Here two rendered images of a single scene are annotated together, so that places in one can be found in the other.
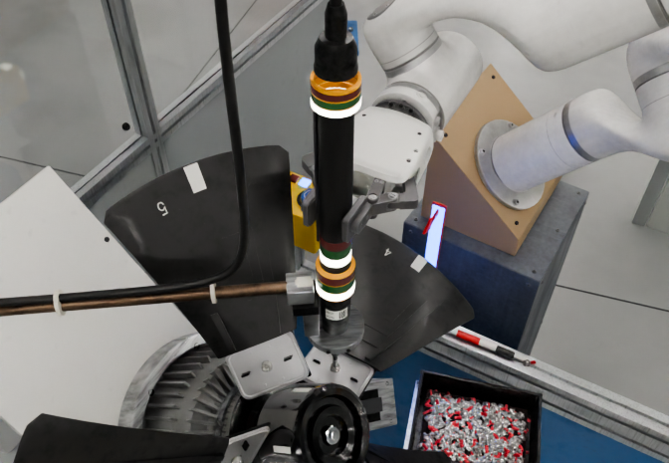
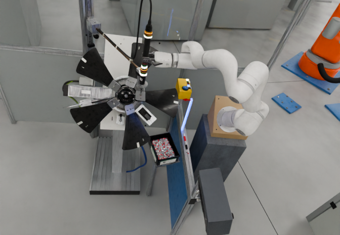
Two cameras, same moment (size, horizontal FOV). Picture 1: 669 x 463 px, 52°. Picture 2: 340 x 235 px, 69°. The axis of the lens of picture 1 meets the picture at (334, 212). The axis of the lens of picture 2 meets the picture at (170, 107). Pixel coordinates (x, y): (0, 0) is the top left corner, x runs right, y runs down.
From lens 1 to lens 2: 1.08 m
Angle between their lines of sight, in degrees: 33
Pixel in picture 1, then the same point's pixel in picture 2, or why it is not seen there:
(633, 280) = (282, 224)
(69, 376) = (116, 65)
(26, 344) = (115, 55)
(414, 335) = (158, 105)
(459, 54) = not seen: hidden behind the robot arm
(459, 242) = (205, 125)
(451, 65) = (188, 58)
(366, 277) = (164, 94)
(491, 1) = (192, 47)
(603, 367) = (242, 225)
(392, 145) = (162, 57)
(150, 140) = not seen: hidden behind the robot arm
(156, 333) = not seen: hidden behind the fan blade
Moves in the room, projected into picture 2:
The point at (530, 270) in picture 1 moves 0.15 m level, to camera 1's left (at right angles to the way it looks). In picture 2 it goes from (209, 140) to (197, 126)
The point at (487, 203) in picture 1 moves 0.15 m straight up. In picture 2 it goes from (213, 119) to (219, 104)
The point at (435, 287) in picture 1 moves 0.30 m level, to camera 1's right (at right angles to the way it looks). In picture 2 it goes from (173, 106) to (200, 139)
